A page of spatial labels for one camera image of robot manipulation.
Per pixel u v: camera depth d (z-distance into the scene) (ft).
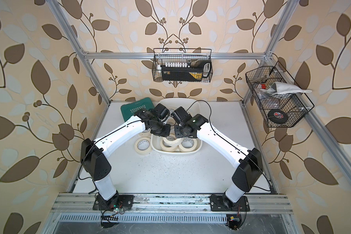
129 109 3.60
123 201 2.46
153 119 1.92
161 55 2.98
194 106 2.32
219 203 2.41
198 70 2.78
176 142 2.52
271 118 2.33
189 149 2.84
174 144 2.48
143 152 3.00
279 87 2.07
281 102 2.41
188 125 1.75
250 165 1.35
